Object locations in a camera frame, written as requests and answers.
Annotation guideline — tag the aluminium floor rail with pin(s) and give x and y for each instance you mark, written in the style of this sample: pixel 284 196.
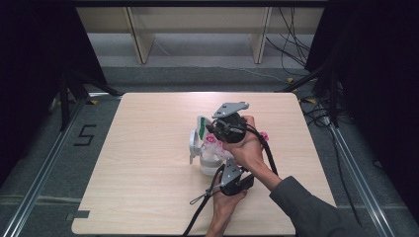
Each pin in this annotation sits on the aluminium floor rail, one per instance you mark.
pixel 359 184
pixel 36 184

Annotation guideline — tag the black curtain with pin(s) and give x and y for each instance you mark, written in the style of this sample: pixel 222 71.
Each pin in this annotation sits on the black curtain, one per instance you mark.
pixel 33 82
pixel 378 82

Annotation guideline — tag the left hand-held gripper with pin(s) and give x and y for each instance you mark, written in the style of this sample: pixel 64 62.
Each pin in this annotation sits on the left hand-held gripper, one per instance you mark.
pixel 230 173

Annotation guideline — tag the black tape strip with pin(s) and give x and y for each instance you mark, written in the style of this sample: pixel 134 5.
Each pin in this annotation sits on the black tape strip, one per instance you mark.
pixel 80 214

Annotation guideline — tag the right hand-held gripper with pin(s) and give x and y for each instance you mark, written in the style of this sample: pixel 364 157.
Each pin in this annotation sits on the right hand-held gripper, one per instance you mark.
pixel 230 130

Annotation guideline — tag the person's left hand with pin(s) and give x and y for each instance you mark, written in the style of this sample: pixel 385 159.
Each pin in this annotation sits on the person's left hand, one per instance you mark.
pixel 225 205

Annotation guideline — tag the black metal stand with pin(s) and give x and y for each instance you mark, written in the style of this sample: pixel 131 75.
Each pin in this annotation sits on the black metal stand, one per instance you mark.
pixel 64 105
pixel 333 98

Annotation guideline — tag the clear jar with grey lid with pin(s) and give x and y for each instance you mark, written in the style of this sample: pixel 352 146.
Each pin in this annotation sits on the clear jar with grey lid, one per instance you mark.
pixel 210 166

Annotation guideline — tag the person's right hand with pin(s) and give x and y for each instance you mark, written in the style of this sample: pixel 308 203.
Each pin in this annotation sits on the person's right hand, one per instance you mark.
pixel 248 151

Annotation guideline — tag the pink and clear plastic bag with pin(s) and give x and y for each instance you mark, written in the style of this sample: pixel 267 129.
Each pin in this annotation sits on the pink and clear plastic bag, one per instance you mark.
pixel 212 140

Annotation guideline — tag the beige wooden shelf unit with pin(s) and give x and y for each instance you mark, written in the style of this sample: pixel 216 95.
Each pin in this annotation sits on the beige wooden shelf unit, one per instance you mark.
pixel 197 19

